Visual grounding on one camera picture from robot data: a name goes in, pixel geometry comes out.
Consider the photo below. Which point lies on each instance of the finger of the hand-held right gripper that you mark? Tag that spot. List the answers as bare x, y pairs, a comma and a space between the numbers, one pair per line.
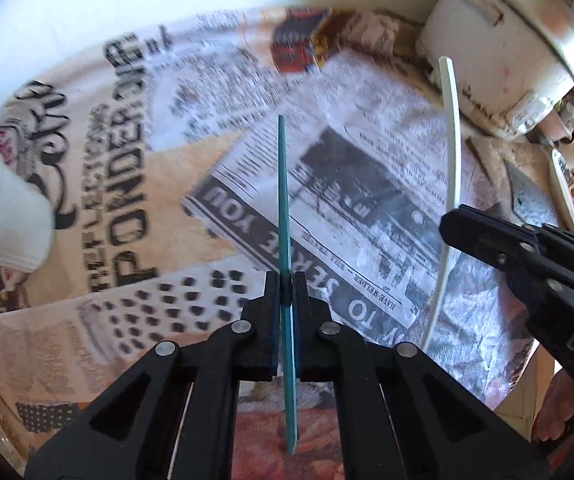
547, 232
477, 240

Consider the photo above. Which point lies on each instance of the newspaper print tablecloth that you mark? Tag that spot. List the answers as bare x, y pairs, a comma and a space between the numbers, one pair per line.
132, 85

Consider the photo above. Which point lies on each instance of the white rice cooker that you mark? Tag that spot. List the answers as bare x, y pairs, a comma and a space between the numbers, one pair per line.
492, 35

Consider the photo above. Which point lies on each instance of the person's right hand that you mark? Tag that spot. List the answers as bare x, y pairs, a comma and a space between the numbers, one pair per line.
557, 405

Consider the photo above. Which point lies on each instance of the steel cleaver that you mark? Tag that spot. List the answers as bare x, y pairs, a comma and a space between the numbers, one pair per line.
529, 200

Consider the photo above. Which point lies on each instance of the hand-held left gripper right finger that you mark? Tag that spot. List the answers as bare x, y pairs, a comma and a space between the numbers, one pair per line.
306, 340

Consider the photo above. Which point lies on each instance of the white ribbed cup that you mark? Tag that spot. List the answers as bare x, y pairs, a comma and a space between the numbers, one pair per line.
17, 230

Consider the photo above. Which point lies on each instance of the patterned plate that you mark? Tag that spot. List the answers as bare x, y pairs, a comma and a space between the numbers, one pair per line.
564, 185

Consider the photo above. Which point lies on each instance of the newspaper sheet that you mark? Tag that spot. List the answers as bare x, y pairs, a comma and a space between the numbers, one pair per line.
367, 160

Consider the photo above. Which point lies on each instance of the white chopstick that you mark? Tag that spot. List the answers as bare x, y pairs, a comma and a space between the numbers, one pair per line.
454, 150

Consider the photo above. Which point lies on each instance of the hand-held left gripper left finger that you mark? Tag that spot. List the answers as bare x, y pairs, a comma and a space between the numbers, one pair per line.
267, 340

